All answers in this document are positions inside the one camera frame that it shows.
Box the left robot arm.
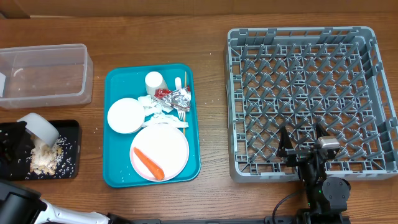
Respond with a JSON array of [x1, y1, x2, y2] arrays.
[[1, 121, 132, 224]]

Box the black plastic bin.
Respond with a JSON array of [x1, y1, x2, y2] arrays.
[[1, 119, 81, 181]]

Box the crumpled white napkin upper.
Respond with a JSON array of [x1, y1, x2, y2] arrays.
[[137, 95, 173, 116]]

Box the wooden chopstick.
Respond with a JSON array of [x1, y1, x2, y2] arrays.
[[182, 71, 188, 136]]

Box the orange carrot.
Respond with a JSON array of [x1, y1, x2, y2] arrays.
[[134, 147, 165, 180]]

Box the crumpled aluminium foil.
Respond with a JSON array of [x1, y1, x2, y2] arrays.
[[154, 85, 192, 112]]

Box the teal plastic tray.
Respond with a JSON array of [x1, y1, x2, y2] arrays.
[[103, 63, 201, 188]]

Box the white bowl with peanuts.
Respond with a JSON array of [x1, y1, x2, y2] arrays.
[[106, 98, 145, 134]]

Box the grey bowl with rice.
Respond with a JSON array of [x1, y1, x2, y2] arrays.
[[17, 113, 59, 147]]

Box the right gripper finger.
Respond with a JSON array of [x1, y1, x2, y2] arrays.
[[276, 126, 294, 157], [315, 123, 330, 139]]

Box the crumpled white napkin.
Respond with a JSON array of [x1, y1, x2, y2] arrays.
[[142, 113, 189, 128], [137, 95, 173, 116]]

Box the grey dishwasher rack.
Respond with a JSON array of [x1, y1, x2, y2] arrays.
[[225, 26, 397, 183]]

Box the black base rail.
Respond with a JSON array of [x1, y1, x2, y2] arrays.
[[127, 216, 351, 224]]

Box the crumpled white napkin lower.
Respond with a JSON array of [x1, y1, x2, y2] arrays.
[[142, 113, 189, 128]]

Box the white plastic fork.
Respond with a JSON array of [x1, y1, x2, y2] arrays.
[[175, 77, 186, 121]]

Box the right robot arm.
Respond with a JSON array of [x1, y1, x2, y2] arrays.
[[277, 124, 351, 224]]

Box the white paper cup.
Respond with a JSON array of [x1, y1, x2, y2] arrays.
[[145, 72, 168, 97]]

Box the white round plate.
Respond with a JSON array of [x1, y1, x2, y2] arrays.
[[130, 124, 190, 182]]

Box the red sauce packet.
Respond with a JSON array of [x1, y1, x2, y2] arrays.
[[154, 88, 172, 99]]

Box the food waste pile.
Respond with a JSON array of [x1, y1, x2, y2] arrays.
[[26, 136, 75, 179]]

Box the clear plastic bin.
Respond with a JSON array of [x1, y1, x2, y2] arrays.
[[1, 44, 94, 109]]

